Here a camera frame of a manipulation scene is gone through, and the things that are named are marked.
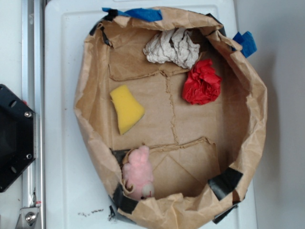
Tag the crumpled red paper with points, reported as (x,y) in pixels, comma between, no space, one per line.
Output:
(202,85)

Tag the crumpled white paper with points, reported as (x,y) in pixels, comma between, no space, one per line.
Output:
(173,46)

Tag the brown paper bag tray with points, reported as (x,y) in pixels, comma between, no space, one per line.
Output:
(189,144)

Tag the yellow sponge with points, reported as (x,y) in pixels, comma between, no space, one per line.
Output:
(129,111)

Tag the pink plush toy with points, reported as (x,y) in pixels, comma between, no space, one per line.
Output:
(137,174)

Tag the black tape bottom left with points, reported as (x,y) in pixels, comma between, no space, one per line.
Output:
(123,202)

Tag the black tape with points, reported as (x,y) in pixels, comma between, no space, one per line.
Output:
(224,183)
(123,202)

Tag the black tape bottom right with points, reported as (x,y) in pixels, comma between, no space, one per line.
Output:
(224,183)

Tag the blue tape top piece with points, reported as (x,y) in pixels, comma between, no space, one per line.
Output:
(149,15)

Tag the blue tape piece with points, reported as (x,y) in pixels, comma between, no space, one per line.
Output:
(149,15)
(247,42)

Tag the blue tape right piece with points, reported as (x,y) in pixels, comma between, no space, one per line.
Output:
(247,42)

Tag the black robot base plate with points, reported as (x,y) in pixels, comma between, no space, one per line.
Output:
(16,137)

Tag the aluminium frame rail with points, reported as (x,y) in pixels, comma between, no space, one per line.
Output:
(33,178)

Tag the metal corner bracket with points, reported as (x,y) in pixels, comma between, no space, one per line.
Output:
(29,218)

